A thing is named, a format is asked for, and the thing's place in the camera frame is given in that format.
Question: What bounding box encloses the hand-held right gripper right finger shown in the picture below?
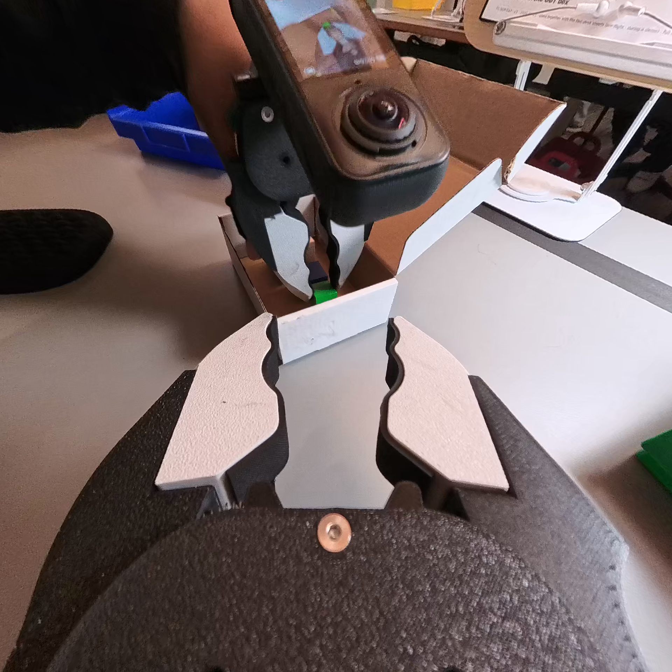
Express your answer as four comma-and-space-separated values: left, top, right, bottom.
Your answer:
376, 316, 511, 506

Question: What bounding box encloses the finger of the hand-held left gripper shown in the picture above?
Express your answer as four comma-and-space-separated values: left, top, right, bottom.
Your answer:
262, 202, 317, 302
314, 197, 375, 289

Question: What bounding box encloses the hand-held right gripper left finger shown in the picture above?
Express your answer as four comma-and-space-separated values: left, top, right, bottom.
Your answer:
155, 313, 291, 509

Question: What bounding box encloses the white cardboard box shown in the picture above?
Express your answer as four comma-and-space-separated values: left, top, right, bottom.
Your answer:
218, 55, 569, 365

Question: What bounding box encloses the person's left forearm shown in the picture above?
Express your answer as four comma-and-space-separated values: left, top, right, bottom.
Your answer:
178, 0, 258, 145

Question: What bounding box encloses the grey desk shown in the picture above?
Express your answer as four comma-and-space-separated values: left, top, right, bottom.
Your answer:
0, 113, 672, 672

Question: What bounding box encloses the brown wooden table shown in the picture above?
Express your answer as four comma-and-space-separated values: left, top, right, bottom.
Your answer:
375, 9, 470, 45

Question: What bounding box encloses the blue plastic bin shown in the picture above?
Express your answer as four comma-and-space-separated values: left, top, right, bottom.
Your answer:
106, 90, 226, 171

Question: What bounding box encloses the green plastic bin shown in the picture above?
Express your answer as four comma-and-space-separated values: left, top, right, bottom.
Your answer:
635, 428, 672, 494

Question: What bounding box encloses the red object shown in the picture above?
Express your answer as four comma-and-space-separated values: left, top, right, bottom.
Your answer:
546, 131, 596, 176

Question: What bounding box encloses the black mesh pad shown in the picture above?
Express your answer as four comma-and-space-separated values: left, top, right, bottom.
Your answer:
0, 208, 114, 295

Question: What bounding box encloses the white stand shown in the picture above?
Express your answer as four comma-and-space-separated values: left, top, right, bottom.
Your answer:
482, 89, 665, 243

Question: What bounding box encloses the person's black clothing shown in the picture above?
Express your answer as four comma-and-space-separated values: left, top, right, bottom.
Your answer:
0, 0, 190, 134

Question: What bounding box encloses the white cable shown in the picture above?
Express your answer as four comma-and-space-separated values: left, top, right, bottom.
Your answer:
496, 0, 672, 32

